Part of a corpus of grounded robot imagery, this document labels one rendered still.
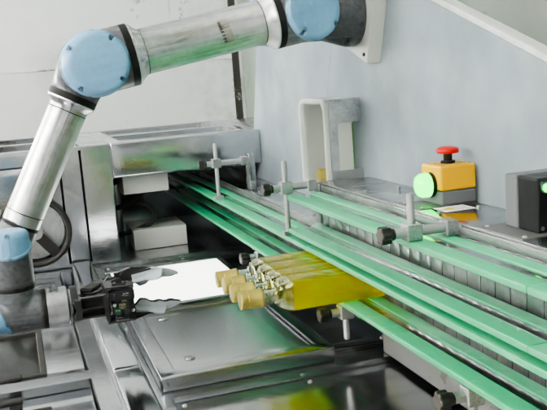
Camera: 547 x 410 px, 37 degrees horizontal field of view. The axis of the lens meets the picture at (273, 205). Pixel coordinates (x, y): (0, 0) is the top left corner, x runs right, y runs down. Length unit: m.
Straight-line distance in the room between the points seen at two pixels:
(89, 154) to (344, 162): 0.95
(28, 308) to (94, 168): 1.07
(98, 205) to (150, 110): 2.83
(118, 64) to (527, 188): 0.73
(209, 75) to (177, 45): 3.93
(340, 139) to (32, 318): 0.80
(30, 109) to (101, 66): 3.83
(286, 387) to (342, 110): 0.69
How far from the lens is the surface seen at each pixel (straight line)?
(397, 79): 1.71
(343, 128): 1.88
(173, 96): 5.39
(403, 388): 1.48
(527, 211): 1.21
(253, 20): 1.56
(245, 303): 1.48
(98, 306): 1.55
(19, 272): 1.54
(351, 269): 1.48
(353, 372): 1.56
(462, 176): 1.45
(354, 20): 1.75
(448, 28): 1.53
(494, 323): 1.11
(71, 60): 1.48
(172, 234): 2.75
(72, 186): 2.56
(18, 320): 1.56
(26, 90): 5.29
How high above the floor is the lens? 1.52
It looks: 17 degrees down
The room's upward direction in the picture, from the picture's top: 97 degrees counter-clockwise
